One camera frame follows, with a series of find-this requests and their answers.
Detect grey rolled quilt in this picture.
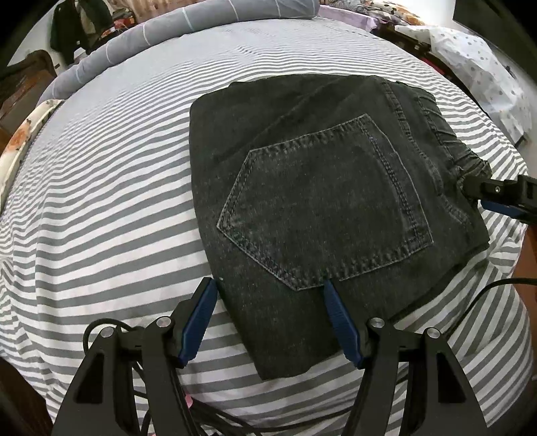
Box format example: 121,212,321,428
36,0,322,105

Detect brown wooden headboard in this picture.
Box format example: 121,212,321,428
0,49,57,135

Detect grey white striped bed sheet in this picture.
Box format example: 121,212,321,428
0,19,535,430

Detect dark hanging garment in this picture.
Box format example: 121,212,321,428
50,0,110,65

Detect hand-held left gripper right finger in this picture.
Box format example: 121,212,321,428
323,280,489,436

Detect pale purple cloth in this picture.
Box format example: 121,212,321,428
319,6,378,31

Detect white dotted cloth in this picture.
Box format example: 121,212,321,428
428,25,533,145

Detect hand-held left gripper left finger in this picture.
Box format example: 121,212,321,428
50,277,219,436

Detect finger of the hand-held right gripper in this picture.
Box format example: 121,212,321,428
461,174,537,206
480,200,537,225

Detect dark grey denim pants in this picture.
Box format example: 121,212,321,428
189,74,492,381

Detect black cable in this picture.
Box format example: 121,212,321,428
394,277,537,328
82,319,357,436

